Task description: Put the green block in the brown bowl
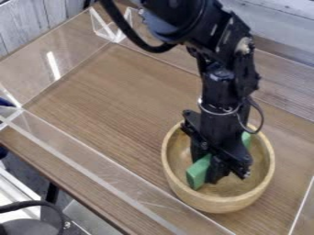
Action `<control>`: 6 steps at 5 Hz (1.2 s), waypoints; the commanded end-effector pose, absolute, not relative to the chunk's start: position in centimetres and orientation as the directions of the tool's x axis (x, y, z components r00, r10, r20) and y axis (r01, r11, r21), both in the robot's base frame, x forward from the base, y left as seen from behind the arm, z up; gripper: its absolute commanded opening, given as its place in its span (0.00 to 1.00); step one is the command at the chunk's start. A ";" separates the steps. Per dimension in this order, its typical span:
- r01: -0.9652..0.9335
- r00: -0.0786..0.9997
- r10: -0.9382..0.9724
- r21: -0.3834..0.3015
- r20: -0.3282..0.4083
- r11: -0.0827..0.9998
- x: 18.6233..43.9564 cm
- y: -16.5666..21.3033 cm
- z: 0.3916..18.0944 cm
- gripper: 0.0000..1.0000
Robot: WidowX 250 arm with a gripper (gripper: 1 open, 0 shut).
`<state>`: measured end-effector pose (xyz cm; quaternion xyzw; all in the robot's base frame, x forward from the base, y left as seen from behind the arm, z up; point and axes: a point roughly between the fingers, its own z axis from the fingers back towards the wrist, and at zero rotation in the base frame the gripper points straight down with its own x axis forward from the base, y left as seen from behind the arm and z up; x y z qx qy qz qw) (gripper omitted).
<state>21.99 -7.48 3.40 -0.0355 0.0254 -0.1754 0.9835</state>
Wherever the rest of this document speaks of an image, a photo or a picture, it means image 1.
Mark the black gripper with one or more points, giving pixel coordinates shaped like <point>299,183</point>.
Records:
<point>215,126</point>

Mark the green rectangular block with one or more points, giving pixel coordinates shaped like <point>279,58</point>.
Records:
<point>200,173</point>

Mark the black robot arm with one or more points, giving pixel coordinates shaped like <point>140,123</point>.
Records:
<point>219,41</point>

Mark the brown wooden bowl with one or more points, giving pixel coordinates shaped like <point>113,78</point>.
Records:
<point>232,194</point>

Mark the black table leg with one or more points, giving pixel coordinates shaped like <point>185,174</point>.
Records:
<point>52,193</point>

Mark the clear acrylic corner bracket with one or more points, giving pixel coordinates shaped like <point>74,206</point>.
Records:
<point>104,27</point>

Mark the clear acrylic tray wall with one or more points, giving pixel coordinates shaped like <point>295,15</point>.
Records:
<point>94,103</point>

